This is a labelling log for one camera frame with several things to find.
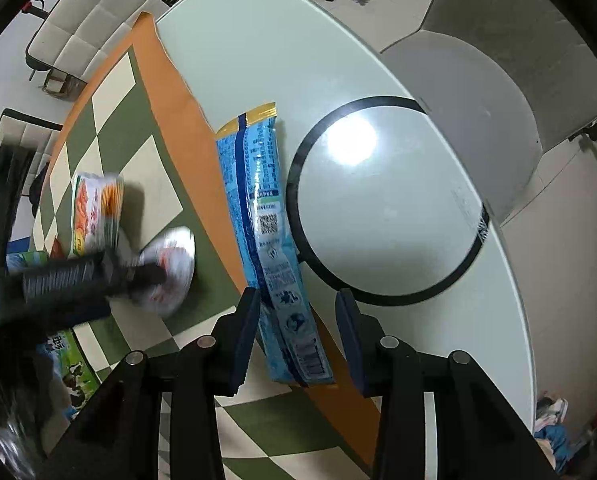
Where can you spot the cardboard box blue sides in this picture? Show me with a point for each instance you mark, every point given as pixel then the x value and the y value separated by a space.
pixel 68 360

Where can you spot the green orange snack packet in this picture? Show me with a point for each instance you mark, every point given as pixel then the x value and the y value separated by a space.
pixel 96 210

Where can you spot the blue white clothes pile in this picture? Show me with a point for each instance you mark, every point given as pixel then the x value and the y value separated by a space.
pixel 553 435

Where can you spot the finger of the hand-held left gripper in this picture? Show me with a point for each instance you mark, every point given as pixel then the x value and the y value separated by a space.
pixel 138 276

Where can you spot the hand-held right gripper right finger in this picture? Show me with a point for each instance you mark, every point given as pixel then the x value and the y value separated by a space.
pixel 351 340

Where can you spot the clear white snack packet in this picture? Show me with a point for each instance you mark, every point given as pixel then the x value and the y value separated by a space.
pixel 176 260

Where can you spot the beige shell chair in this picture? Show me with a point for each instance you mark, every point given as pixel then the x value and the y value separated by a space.
pixel 468 110

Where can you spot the white quilted chair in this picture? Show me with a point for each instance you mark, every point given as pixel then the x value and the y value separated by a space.
pixel 93 10
pixel 28 135

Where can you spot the long blue snack packet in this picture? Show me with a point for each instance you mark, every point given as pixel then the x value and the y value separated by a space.
pixel 268 220

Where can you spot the green white checkered mat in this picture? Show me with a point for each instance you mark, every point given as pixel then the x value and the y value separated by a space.
pixel 143 170

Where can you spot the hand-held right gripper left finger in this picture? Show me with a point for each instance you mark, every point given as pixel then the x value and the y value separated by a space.
pixel 243 340

